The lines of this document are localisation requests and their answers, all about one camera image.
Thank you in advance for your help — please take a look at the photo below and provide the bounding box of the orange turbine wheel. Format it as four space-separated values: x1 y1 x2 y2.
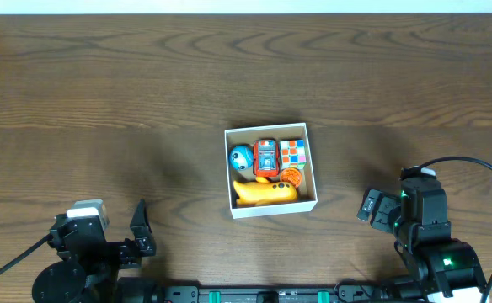
280 167 302 189

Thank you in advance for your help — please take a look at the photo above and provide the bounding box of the blue white ball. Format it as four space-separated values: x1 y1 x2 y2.
229 146 254 171

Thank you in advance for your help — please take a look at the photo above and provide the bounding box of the orange toy dinosaur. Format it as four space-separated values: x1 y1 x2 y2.
233 177 298 206

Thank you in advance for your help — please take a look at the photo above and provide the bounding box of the white cardboard box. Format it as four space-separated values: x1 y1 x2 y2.
224 123 318 219

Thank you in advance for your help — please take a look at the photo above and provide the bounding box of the colourful puzzle cube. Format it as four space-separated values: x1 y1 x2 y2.
280 140 308 169

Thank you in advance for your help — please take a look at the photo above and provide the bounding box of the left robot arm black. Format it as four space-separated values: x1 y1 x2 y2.
32 199 164 303

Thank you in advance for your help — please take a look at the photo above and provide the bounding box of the red toy car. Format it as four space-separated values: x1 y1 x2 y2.
254 139 280 178

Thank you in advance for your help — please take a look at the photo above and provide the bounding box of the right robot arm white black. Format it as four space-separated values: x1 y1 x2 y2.
357 177 486 300

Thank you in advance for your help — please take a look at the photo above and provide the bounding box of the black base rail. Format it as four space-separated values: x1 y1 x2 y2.
112 278 400 303

